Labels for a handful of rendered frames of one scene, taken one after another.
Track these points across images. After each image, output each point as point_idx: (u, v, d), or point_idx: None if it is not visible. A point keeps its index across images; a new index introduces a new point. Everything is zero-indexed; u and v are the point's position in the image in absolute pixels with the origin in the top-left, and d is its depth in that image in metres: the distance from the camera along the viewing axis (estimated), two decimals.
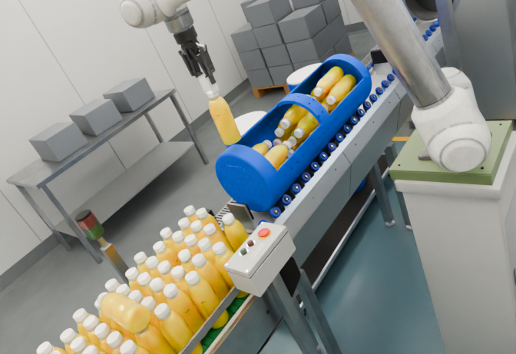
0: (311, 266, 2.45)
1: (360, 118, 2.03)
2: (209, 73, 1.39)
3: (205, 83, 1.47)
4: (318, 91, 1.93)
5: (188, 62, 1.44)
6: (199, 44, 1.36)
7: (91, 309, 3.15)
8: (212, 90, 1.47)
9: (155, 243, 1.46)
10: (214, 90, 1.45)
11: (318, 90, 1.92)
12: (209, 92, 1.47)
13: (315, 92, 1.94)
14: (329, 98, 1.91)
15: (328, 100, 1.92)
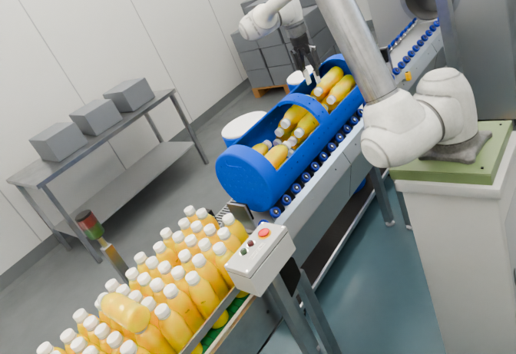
0: (311, 266, 2.45)
1: (360, 118, 2.03)
2: (317, 67, 1.84)
3: (308, 76, 1.92)
4: (318, 91, 1.93)
5: (296, 60, 1.89)
6: (310, 45, 1.81)
7: (91, 309, 3.15)
8: (223, 229, 1.37)
9: (155, 243, 1.46)
10: (318, 81, 1.89)
11: (318, 90, 1.92)
12: (219, 232, 1.37)
13: (315, 92, 1.94)
14: (329, 98, 1.91)
15: (328, 100, 1.92)
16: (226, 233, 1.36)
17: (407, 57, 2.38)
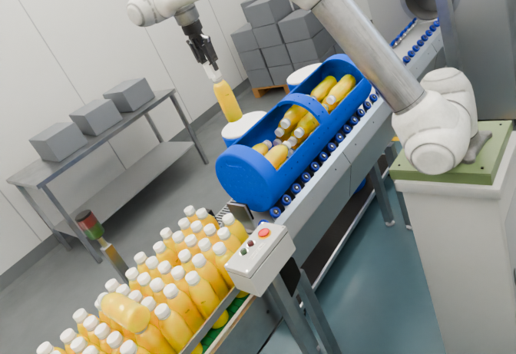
0: (311, 266, 2.45)
1: (360, 118, 2.03)
2: (212, 61, 1.59)
3: (210, 69, 1.66)
4: None
5: (195, 51, 1.64)
6: (203, 35, 1.55)
7: (91, 309, 3.15)
8: (223, 229, 1.37)
9: (155, 243, 1.46)
10: (217, 76, 1.64)
11: None
12: (219, 232, 1.37)
13: (214, 75, 1.67)
14: (329, 98, 1.91)
15: (328, 100, 1.92)
16: (226, 233, 1.36)
17: (407, 57, 2.38)
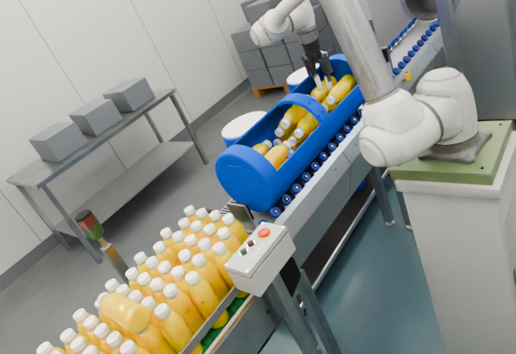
0: (311, 266, 2.45)
1: (360, 118, 2.03)
2: (329, 73, 1.82)
3: (319, 81, 1.90)
4: (215, 213, 1.48)
5: (308, 65, 1.88)
6: (322, 51, 1.80)
7: (91, 309, 3.15)
8: (223, 229, 1.37)
9: (155, 243, 1.46)
10: (329, 86, 1.87)
11: (216, 212, 1.48)
12: (219, 232, 1.37)
13: (212, 213, 1.49)
14: (329, 98, 1.91)
15: (328, 100, 1.92)
16: (226, 233, 1.36)
17: (407, 57, 2.38)
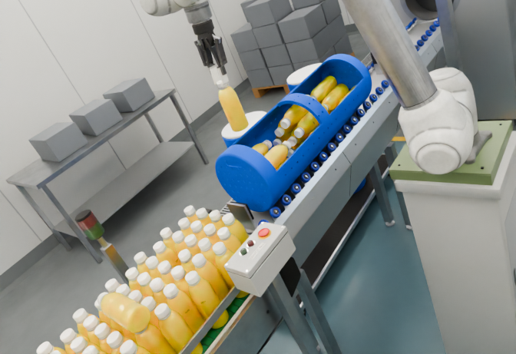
0: (311, 266, 2.45)
1: (360, 118, 2.03)
2: (221, 64, 1.50)
3: (216, 74, 1.57)
4: (215, 213, 1.48)
5: (202, 53, 1.55)
6: (215, 35, 1.47)
7: (91, 309, 3.15)
8: (223, 229, 1.37)
9: (155, 243, 1.46)
10: (224, 81, 1.55)
11: (216, 212, 1.48)
12: (219, 232, 1.37)
13: (212, 213, 1.49)
14: None
15: (220, 81, 1.58)
16: (226, 233, 1.36)
17: None
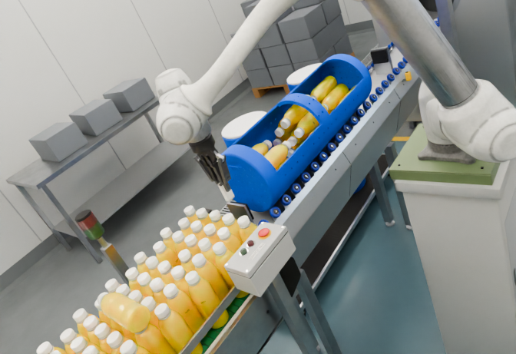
0: (311, 266, 2.45)
1: (360, 118, 2.03)
2: (224, 182, 1.28)
3: (226, 189, 1.33)
4: (215, 213, 1.48)
5: (206, 167, 1.31)
6: (217, 153, 1.24)
7: (91, 309, 3.15)
8: (223, 229, 1.37)
9: (155, 243, 1.46)
10: (229, 196, 1.33)
11: (216, 212, 1.48)
12: (219, 232, 1.37)
13: (212, 213, 1.49)
14: (245, 216, 1.39)
15: (242, 217, 1.39)
16: (226, 233, 1.36)
17: None
